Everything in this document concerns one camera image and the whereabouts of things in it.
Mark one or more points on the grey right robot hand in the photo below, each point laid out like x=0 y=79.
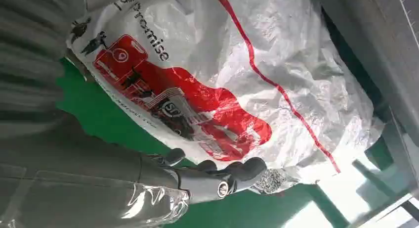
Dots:
x=82 y=174

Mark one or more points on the ribbed grey right arm sleeve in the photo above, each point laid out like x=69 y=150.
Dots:
x=29 y=56

